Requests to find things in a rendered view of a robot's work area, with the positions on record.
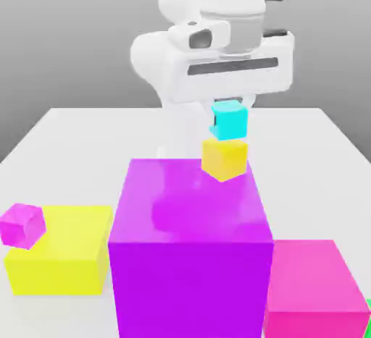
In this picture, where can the small yellow cube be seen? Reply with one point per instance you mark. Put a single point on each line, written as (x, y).
(224, 157)

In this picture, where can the large yellow box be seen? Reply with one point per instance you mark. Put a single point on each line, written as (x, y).
(63, 254)

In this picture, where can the small magenta cube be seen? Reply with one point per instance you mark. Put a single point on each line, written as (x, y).
(21, 226)

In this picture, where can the small cyan cube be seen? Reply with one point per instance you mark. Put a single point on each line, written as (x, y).
(232, 121)

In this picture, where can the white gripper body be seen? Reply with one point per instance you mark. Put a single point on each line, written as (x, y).
(232, 80)

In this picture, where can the large pink box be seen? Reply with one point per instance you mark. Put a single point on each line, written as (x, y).
(310, 288)

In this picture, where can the large purple box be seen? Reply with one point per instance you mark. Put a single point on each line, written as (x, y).
(191, 257)

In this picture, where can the small green cube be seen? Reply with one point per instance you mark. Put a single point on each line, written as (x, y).
(368, 319)

